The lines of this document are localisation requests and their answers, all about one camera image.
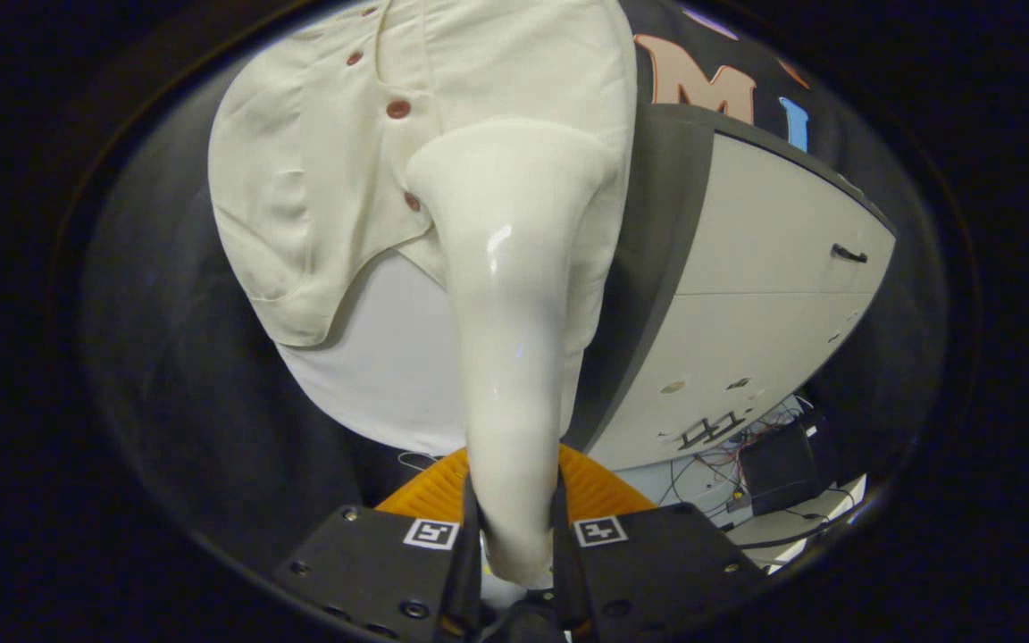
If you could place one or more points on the cream button shirt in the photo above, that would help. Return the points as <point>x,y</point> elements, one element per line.
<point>300,179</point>

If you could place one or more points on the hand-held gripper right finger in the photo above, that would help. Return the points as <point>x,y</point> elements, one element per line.
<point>657,563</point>

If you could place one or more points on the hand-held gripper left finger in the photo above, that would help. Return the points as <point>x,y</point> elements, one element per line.
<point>372,563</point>

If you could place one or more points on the white garment steamer head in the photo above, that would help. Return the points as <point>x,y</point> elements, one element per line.
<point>514,357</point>

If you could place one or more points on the black backdrop cloth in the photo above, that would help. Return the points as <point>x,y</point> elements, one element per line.
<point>166,357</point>

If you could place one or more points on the black box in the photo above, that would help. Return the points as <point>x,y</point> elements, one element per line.
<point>778,469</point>

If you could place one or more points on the grey and white cabinet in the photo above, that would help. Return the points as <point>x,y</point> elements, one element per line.
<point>747,313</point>

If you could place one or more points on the white ironing board pad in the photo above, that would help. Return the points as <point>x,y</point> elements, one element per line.
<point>389,375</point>

